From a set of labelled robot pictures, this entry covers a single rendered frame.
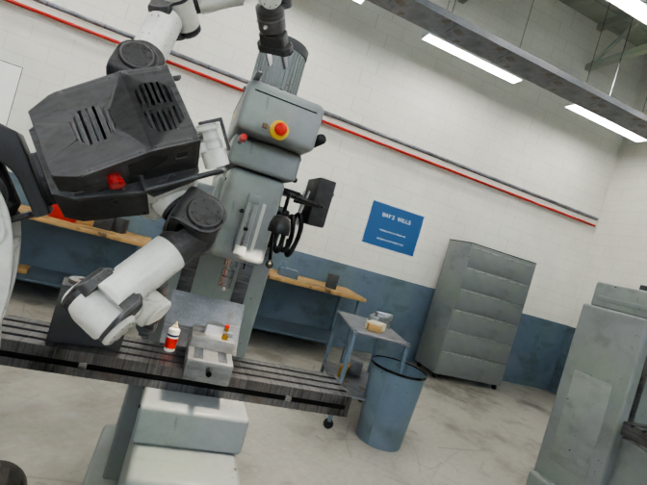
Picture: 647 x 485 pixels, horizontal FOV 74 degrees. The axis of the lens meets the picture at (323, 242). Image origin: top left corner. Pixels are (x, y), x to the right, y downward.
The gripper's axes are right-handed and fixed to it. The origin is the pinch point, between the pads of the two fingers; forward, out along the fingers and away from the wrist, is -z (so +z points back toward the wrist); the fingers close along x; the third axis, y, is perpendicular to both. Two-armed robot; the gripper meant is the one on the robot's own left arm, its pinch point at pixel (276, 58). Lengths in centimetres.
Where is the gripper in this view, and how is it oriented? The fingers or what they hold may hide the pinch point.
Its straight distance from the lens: 159.2
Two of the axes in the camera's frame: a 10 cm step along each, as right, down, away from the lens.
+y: 3.6, -7.9, 5.0
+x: 9.3, 2.9, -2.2
